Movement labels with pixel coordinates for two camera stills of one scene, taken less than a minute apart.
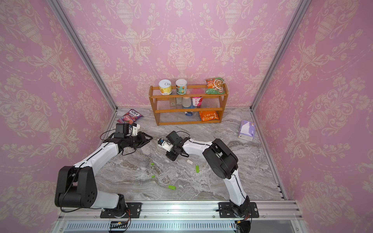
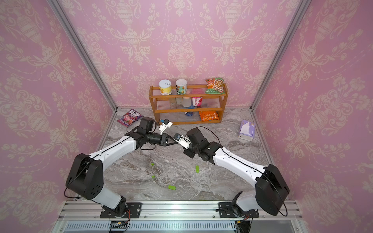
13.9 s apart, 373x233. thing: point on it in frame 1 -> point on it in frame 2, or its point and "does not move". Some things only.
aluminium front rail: (268, 210) does not move
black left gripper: (142, 137) -> (164, 140)
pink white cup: (197, 101) does not move
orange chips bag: (209, 115) does not move
